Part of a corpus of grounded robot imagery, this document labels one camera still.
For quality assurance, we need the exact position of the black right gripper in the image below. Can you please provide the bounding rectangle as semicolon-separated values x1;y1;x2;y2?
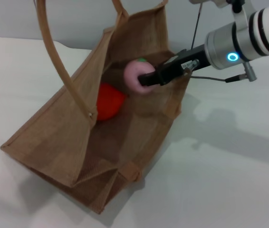
138;44;211;87

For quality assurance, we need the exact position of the pink toy peach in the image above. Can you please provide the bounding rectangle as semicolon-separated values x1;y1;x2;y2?
124;57;157;95

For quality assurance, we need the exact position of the orange toy fruit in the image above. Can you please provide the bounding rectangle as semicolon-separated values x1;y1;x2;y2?
96;82;127;121

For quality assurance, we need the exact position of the brown jute handbag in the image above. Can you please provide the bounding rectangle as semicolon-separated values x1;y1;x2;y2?
0;0;192;215

